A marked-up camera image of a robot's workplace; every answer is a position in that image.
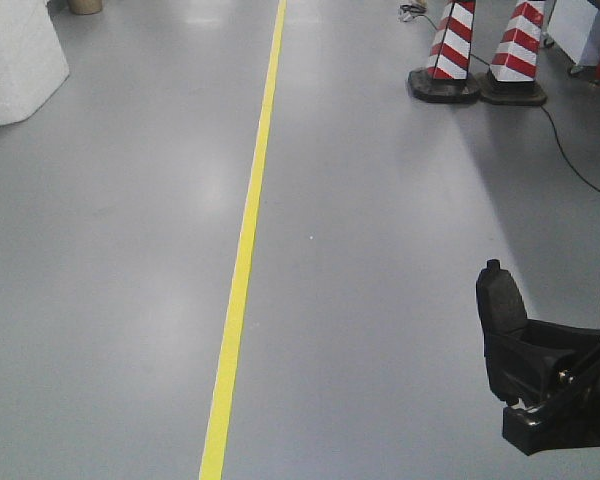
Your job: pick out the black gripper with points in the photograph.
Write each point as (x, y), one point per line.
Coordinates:
(524, 365)

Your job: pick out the grey brake pad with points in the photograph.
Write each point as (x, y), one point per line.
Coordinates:
(500, 305)

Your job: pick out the right red-white traffic cone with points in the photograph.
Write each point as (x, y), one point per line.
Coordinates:
(511, 76)

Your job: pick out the red-white traffic cone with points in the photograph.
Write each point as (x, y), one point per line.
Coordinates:
(511, 76)
(445, 78)

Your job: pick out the left red-white traffic cone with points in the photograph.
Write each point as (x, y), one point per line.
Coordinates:
(445, 78)

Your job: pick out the white board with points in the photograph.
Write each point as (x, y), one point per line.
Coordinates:
(575, 27)

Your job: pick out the cardboard tube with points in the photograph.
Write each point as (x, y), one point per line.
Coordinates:
(85, 7)

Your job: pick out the white foam block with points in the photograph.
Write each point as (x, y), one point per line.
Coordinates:
(32, 63)

